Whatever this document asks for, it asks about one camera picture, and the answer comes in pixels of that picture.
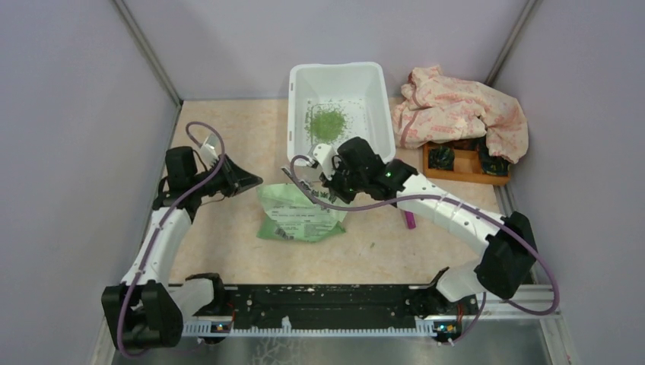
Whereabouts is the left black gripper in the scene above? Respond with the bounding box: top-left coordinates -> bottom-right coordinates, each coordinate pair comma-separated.
191,153 -> 264,198

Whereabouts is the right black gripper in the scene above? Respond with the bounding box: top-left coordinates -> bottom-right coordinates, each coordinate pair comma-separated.
319,157 -> 367,205

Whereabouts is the green cat litter bag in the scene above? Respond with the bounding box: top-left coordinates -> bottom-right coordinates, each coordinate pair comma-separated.
256,183 -> 346,243

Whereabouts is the purple plastic scoop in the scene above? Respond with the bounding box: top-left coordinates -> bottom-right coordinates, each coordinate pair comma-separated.
403,211 -> 416,230

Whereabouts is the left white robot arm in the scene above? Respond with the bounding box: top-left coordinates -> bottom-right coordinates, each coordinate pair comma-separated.
101,146 -> 263,356

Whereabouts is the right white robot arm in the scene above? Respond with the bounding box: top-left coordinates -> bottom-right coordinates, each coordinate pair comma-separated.
310,137 -> 536,313

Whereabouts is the green cat litter pile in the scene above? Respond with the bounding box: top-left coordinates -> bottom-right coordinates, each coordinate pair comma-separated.
304,99 -> 369,146

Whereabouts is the white plastic litter box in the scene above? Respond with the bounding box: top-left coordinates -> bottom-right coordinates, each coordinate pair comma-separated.
287,62 -> 396,161

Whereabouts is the dark patterned cloth bundle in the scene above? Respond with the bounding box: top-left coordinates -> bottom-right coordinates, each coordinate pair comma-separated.
427,145 -> 455,171

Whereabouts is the pink patterned cloth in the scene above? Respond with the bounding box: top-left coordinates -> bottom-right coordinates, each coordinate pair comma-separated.
391,65 -> 529,163

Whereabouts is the wooden tray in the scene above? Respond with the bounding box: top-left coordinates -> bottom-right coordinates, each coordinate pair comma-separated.
422,138 -> 511,186

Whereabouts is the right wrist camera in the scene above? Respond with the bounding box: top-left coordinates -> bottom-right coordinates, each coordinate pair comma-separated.
309,143 -> 336,180

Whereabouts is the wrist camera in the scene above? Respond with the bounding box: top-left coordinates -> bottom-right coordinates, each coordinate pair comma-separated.
309,143 -> 336,180
199,134 -> 220,166

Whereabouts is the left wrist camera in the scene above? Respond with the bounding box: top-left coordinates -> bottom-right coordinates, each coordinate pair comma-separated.
199,134 -> 220,166

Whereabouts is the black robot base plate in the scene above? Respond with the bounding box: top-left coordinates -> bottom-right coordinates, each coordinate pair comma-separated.
195,284 -> 478,333

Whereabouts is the aluminium frame rail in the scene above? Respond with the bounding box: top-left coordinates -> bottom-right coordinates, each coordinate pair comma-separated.
182,284 -> 560,341

